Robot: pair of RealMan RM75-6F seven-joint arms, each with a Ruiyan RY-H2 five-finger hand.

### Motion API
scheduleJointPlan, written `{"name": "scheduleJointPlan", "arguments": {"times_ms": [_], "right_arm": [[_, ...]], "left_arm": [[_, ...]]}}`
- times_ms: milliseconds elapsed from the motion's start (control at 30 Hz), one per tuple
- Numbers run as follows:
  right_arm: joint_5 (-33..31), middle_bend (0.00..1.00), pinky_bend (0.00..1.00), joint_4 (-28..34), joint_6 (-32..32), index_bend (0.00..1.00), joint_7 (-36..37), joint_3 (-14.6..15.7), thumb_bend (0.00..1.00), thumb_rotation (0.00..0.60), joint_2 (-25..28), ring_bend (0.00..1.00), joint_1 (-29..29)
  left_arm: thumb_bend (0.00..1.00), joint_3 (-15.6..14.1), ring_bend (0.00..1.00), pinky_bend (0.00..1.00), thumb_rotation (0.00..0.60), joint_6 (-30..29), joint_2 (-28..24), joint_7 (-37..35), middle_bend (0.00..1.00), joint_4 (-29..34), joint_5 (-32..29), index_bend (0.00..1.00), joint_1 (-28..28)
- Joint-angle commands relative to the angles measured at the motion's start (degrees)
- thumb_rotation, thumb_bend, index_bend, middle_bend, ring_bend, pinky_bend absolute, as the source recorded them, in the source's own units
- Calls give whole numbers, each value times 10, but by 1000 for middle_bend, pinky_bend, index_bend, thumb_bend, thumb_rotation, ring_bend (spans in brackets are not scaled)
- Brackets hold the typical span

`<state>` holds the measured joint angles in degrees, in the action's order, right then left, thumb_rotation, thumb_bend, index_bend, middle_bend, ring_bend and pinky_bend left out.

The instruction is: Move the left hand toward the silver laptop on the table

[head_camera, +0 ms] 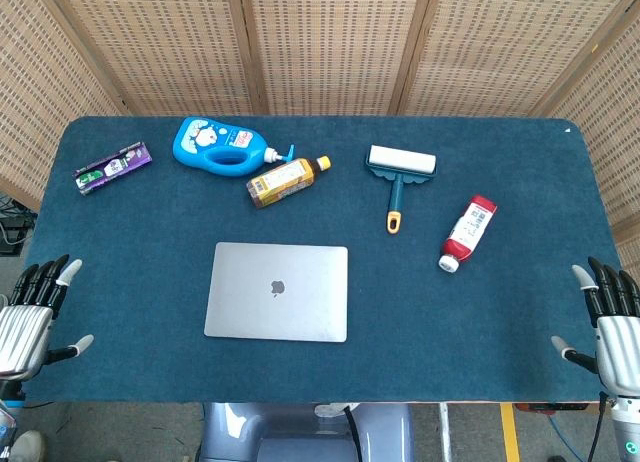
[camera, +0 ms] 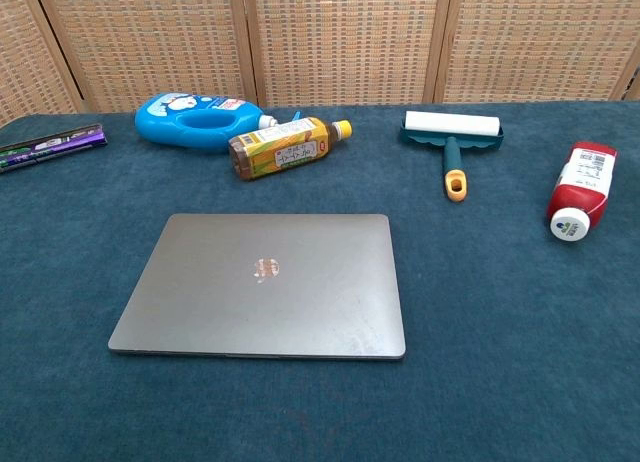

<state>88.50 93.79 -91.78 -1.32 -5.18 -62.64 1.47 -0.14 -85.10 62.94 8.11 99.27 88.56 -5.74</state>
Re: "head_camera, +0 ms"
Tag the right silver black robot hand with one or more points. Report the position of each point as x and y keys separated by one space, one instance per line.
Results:
x=617 y=342

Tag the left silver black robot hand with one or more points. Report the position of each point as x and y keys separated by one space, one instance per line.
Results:
x=22 y=332

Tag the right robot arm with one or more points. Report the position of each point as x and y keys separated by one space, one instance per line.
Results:
x=625 y=427

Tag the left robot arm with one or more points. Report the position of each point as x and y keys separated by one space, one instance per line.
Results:
x=9 y=407

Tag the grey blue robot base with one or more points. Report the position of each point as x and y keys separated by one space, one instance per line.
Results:
x=305 y=434

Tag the silver closed laptop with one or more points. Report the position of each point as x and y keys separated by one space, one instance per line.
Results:
x=276 y=292

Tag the white shoe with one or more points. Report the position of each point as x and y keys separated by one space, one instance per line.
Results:
x=27 y=447

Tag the red white bottle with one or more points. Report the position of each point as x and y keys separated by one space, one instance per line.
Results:
x=470 y=229

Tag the purple green toothpaste box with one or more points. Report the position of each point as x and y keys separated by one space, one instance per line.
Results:
x=114 y=168

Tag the dark blue table cloth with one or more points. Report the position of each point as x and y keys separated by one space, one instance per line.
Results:
x=320 y=372

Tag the amber bottle with yellow cap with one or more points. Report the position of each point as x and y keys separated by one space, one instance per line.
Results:
x=285 y=181

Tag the woven bamboo folding screen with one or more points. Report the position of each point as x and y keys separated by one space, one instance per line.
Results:
x=330 y=47

